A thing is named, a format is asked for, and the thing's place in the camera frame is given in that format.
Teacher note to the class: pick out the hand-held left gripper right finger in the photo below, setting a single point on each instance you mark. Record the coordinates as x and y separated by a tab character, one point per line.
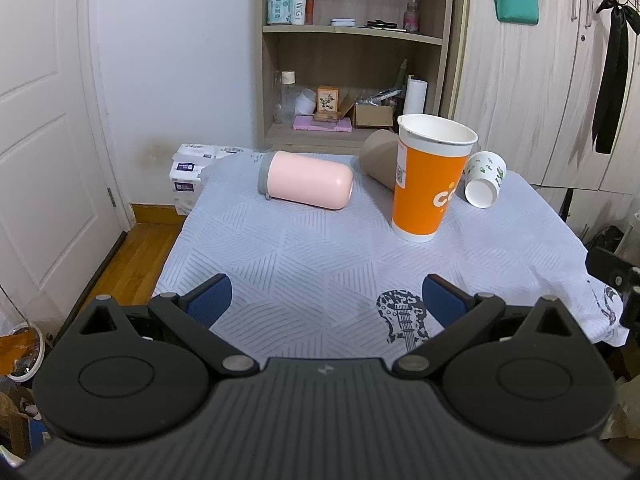
442	299

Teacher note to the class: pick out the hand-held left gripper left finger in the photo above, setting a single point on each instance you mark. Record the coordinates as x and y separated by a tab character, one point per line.
214	299

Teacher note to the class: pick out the orange paper cup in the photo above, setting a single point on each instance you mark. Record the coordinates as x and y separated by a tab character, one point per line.
425	185

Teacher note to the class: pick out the white plant-print paper cup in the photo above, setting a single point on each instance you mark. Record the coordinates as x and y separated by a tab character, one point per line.
484	177

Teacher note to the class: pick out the pink cup with grey lid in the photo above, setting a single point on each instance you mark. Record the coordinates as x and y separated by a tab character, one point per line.
310	180

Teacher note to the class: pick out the brown paper cup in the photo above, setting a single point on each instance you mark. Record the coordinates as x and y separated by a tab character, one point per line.
380	157

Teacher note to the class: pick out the pale patterned tablecloth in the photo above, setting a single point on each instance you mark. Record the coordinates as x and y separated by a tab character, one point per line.
320	260

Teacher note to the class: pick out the pack of tissue packets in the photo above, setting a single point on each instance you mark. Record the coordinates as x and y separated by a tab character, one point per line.
187	175

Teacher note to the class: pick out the light wooden wardrobe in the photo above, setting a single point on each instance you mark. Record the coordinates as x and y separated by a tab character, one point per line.
545	95

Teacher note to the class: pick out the cardboard box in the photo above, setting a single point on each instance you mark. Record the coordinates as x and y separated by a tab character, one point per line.
372	116

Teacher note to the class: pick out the white bucket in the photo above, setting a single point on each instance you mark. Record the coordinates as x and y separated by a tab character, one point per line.
25	355

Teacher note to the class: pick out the black ribbon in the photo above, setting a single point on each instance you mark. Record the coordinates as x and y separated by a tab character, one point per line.
615	70

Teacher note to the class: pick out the white paper roll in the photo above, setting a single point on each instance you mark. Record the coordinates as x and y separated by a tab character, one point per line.
415	97

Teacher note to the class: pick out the pink flat box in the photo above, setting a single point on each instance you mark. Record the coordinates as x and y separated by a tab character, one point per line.
320	124

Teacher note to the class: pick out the clear bottle with cream cap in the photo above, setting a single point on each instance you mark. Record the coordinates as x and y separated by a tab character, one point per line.
288	97

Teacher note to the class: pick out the small wooden box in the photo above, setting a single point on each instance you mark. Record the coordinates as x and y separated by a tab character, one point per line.
327	116

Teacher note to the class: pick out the floral print box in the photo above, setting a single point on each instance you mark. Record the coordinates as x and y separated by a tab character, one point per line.
328	99

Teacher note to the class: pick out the white door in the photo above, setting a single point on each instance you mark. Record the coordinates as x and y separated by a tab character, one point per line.
45	135

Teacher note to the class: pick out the wooden shelf unit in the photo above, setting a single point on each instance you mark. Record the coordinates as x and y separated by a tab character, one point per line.
350	55

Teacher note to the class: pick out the flat black item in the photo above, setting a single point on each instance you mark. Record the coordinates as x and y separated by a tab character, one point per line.
382	24

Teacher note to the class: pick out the pink jar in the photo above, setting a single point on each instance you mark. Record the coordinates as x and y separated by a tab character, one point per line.
411	19

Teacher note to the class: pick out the flat white tin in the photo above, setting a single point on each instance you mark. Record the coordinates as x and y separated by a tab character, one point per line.
342	22

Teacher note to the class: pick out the teal pump bottle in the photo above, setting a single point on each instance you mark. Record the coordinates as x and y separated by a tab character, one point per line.
279	7

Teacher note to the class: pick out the small orange bottle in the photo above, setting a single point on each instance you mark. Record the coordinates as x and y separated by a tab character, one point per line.
309	12

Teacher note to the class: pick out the white tall bottle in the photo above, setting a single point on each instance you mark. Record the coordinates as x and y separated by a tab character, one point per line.
299	5

